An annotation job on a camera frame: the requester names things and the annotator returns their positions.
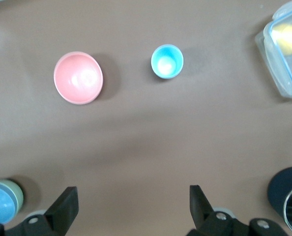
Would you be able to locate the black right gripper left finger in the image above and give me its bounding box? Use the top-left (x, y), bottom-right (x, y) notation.
top-left (7, 186), bottom-right (80, 236)

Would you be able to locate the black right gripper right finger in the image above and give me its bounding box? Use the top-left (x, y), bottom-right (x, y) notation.
top-left (189, 184), bottom-right (250, 236)

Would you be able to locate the green bowl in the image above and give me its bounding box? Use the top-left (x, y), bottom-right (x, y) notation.
top-left (0, 178), bottom-right (25, 215)

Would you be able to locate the pink bowl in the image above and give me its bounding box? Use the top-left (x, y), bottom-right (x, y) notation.
top-left (53, 51), bottom-right (104, 106)

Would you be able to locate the light blue plastic cup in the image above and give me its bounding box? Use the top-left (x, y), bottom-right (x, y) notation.
top-left (150, 43), bottom-right (184, 80)

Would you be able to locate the clear plastic lidded container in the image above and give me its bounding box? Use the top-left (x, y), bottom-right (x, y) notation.
top-left (255, 0), bottom-right (292, 101)

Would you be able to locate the yellow lemon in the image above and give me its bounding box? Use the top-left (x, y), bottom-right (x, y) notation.
top-left (273, 24), bottom-right (292, 56)

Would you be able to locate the black pot with blue handle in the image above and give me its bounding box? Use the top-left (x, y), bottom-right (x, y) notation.
top-left (267, 166), bottom-right (292, 222)

